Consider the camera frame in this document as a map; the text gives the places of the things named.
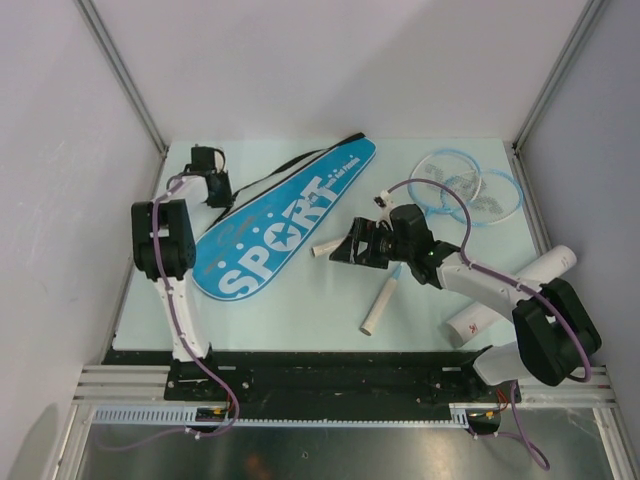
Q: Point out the aluminium frame post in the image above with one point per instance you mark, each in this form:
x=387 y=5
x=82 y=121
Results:
x=105 y=42
x=568 y=55

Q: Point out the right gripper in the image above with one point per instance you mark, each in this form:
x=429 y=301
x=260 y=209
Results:
x=364 y=231

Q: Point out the left aluminium frame post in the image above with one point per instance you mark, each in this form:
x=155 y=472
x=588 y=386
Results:
x=105 y=42

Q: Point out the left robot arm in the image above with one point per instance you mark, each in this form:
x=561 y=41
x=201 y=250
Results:
x=164 y=246

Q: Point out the blue racket bag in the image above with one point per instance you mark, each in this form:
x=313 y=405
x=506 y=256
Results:
x=239 y=255

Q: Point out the white shuttlecock tube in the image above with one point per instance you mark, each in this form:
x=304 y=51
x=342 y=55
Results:
x=495 y=299

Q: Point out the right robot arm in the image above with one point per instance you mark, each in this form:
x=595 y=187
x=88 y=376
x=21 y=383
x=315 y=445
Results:
x=555 y=336

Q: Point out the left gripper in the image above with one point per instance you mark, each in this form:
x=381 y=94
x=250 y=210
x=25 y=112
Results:
x=226 y=200

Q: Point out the right aluminium frame post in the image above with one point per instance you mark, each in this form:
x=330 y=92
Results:
x=568 y=55

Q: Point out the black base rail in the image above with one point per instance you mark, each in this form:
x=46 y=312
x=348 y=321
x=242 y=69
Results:
x=346 y=387

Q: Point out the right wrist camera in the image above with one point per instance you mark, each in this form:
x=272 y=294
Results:
x=386 y=205

